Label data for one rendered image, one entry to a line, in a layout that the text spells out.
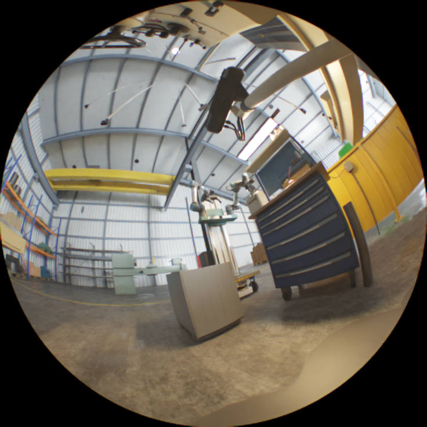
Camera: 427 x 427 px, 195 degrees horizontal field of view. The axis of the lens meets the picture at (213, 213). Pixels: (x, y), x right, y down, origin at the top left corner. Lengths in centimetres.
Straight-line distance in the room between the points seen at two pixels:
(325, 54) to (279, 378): 83
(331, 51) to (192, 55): 796
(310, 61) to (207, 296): 105
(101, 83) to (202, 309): 855
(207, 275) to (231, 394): 75
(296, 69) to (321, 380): 78
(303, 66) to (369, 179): 212
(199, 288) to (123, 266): 426
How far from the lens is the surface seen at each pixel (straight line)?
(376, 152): 251
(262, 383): 65
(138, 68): 786
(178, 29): 106
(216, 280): 94
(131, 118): 845
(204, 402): 64
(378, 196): 230
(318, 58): 27
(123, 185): 882
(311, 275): 111
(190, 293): 86
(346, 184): 221
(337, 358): 68
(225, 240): 210
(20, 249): 120
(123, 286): 492
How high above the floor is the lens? 54
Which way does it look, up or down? 24 degrees up
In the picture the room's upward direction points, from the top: 15 degrees counter-clockwise
